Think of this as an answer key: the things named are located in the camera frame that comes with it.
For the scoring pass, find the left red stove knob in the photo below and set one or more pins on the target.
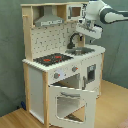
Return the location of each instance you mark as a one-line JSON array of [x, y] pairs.
[[56, 75]]

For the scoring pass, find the white toy oven door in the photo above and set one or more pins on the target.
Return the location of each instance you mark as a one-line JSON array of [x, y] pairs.
[[63, 101]]

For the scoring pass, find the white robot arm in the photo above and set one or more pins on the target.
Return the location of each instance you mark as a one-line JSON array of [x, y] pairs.
[[97, 9]]

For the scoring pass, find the red stove knob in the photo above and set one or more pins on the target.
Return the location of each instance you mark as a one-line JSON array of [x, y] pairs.
[[56, 75], [74, 69]]

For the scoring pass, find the black toy stovetop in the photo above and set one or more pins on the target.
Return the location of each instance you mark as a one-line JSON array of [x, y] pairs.
[[52, 59]]

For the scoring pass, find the grey range hood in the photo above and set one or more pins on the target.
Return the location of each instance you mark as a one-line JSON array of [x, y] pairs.
[[49, 17]]

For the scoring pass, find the toy microwave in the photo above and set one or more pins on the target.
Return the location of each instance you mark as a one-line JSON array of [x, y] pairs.
[[75, 11]]

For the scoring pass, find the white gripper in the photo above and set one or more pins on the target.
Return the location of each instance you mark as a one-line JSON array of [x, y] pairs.
[[94, 32]]

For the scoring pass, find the wooden toy kitchen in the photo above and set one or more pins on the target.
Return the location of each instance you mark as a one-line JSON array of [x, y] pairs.
[[47, 40]]

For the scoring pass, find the black toy faucet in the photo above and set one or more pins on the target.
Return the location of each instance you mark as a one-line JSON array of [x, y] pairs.
[[75, 37]]

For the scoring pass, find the grey toy sink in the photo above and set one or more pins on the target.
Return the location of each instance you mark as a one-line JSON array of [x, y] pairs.
[[79, 51]]

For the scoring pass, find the right red stove knob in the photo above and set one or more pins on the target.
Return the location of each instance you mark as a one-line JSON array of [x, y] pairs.
[[74, 69]]

